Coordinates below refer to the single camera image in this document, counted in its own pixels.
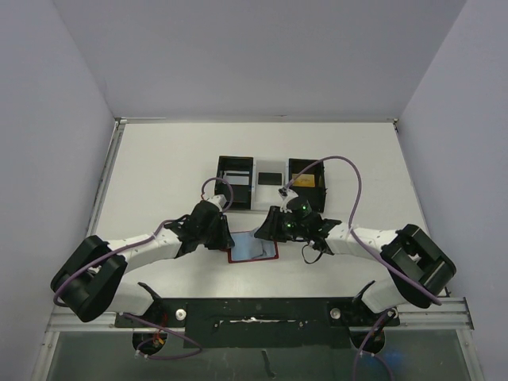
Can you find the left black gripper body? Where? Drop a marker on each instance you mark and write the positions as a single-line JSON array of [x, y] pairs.
[[209, 236]]

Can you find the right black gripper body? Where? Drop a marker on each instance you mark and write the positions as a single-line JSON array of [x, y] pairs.
[[275, 224]]

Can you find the red leather card holder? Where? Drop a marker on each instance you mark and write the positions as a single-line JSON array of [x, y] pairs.
[[247, 248]]

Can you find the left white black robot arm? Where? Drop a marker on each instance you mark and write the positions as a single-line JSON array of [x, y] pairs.
[[90, 282]]

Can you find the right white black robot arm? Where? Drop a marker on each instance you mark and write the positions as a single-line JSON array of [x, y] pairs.
[[418, 269]]

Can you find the gold VIP card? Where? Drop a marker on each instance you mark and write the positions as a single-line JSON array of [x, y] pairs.
[[304, 180]]

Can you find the black card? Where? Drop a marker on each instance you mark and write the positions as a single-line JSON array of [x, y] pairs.
[[270, 178]]

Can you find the right black bin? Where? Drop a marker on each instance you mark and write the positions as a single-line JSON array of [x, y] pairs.
[[316, 196]]

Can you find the black bin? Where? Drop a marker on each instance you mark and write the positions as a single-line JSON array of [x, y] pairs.
[[241, 195], [316, 196]]

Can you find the white middle bin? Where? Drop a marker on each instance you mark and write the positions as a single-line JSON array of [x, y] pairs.
[[263, 197]]

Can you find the left black bin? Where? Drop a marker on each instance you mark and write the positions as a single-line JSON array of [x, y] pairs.
[[241, 195]]

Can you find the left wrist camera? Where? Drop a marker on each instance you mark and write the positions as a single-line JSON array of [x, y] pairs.
[[219, 201]]

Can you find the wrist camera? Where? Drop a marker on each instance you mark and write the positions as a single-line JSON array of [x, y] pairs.
[[292, 203], [219, 201]]

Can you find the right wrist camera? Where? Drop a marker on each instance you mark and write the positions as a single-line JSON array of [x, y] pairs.
[[292, 203]]

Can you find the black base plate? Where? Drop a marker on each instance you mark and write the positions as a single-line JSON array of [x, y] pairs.
[[260, 322]]

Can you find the aluminium left rail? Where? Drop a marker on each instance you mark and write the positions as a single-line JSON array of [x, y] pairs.
[[107, 170]]

